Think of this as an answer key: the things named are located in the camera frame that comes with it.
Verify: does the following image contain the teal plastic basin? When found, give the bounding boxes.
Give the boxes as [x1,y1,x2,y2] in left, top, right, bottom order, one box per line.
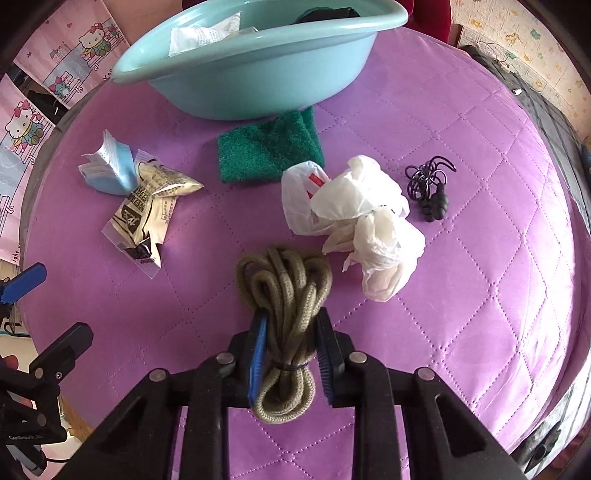
[112,0,409,121]

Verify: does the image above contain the green scouring pad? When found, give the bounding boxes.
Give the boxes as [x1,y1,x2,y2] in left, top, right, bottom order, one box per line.
[218,107,325,184]

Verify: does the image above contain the black earphones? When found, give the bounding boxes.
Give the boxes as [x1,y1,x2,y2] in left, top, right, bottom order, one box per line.
[405,154,459,224]

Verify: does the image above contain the blue face mask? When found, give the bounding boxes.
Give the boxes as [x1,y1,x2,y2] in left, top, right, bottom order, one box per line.
[78,130,139,195]

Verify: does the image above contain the red tufted velvet sofa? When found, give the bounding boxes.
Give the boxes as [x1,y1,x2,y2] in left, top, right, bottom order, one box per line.
[406,0,451,44]

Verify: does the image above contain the snack packet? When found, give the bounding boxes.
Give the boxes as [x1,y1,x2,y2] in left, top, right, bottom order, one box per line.
[102,150,205,281]

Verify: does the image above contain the black glove with green cuff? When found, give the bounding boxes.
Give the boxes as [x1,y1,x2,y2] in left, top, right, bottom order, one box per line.
[295,7,362,25]

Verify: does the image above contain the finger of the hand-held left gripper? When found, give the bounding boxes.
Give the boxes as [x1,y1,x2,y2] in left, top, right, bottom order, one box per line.
[28,323,94,384]
[0,262,48,305]

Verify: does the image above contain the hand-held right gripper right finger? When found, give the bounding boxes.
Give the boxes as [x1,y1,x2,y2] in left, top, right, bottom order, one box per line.
[316,307,529,480]

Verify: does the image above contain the grey underlay cloth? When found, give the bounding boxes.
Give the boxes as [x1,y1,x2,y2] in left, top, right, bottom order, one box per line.
[18,78,122,232]

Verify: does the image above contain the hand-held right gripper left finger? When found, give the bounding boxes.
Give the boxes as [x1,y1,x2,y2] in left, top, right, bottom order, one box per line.
[53,311,271,480]

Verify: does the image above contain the clear plastic bag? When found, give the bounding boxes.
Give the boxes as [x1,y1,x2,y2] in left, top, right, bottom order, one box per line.
[168,13,243,57]

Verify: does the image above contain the white plastic bag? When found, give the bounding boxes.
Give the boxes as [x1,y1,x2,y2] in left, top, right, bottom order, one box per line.
[281,155,426,303]

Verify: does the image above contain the pink cartoon cat curtain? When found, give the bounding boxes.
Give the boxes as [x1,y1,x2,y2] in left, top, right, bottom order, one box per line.
[14,0,131,110]
[0,74,63,266]

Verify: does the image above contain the grey plaid bed sheet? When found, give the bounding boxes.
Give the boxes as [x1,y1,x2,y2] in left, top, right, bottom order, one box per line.
[457,44,591,472]

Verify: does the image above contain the olive rope bundle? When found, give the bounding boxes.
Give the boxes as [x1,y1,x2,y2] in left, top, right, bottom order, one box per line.
[236,244,334,423]

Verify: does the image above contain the white charger cable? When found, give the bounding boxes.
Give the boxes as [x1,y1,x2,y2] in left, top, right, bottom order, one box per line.
[475,41,514,63]

